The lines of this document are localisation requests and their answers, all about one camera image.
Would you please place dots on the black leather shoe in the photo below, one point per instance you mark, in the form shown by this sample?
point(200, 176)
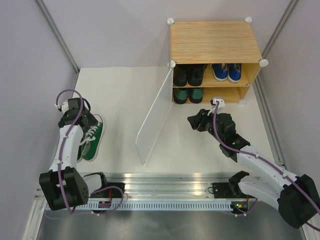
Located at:
point(180, 75)
point(196, 74)

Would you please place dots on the green leather shoe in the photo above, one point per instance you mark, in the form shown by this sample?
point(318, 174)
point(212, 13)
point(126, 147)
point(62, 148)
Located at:
point(196, 95)
point(180, 95)

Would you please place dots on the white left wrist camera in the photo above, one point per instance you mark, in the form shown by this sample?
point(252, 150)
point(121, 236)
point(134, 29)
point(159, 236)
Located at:
point(64, 107)

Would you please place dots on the blue canvas sneaker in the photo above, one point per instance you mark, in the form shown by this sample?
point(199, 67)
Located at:
point(234, 72)
point(220, 71)

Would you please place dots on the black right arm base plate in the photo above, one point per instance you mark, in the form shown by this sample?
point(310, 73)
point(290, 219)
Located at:
point(221, 190)

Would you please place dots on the green canvas sneaker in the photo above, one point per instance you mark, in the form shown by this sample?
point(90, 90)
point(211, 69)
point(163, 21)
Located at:
point(89, 146)
point(79, 154)

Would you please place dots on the aluminium mounting rail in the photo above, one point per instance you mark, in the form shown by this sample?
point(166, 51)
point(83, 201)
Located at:
point(145, 184)

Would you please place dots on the white cabinet door panel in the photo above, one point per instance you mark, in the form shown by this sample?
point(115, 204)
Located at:
point(152, 125)

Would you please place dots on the white slotted cable duct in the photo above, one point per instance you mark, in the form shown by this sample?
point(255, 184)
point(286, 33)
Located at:
point(151, 205)

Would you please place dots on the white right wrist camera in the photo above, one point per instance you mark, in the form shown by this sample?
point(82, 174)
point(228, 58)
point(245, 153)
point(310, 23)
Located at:
point(217, 105)

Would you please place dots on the wooden shoe cabinet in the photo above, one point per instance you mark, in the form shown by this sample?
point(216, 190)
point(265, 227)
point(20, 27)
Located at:
point(216, 42)

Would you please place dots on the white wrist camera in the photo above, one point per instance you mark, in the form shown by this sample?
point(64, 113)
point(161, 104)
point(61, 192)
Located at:
point(217, 105)
point(64, 107)

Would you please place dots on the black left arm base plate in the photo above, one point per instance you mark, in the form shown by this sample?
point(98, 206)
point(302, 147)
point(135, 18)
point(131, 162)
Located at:
point(109, 193)

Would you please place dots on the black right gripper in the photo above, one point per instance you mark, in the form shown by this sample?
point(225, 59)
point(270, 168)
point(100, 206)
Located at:
point(195, 120)

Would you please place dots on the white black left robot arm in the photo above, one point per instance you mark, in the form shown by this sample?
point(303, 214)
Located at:
point(80, 134)

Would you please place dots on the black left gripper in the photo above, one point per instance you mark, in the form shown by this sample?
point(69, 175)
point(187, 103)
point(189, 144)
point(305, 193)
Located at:
point(92, 121)

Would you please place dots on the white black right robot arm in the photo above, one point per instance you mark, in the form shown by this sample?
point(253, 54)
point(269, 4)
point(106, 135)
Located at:
point(296, 198)

